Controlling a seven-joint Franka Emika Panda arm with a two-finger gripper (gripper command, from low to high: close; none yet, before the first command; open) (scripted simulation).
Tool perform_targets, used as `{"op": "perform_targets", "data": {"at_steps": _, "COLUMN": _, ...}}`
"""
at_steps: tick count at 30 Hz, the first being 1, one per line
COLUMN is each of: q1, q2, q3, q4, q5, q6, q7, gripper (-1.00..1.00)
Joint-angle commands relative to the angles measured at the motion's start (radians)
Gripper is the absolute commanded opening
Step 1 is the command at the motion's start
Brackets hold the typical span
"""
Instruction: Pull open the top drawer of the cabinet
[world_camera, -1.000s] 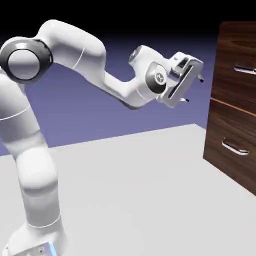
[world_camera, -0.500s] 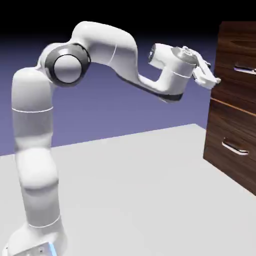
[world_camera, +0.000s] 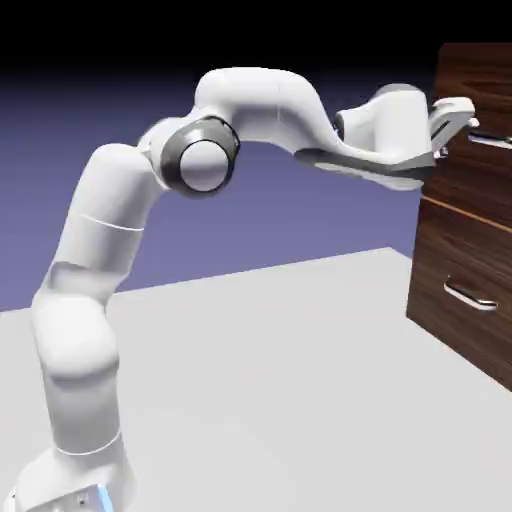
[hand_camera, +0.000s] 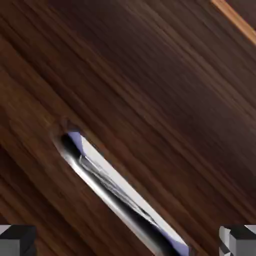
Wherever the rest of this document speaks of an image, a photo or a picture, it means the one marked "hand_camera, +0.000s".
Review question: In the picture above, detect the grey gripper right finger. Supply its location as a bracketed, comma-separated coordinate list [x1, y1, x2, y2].
[218, 224, 256, 256]

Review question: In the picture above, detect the curved silver metal handle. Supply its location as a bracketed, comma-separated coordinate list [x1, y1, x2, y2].
[52, 130, 193, 256]

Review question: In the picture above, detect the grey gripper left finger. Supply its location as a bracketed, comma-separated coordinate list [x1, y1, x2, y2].
[0, 224, 37, 256]

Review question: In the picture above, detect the dark wood drawer front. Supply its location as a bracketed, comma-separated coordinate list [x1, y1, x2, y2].
[0, 0, 256, 256]

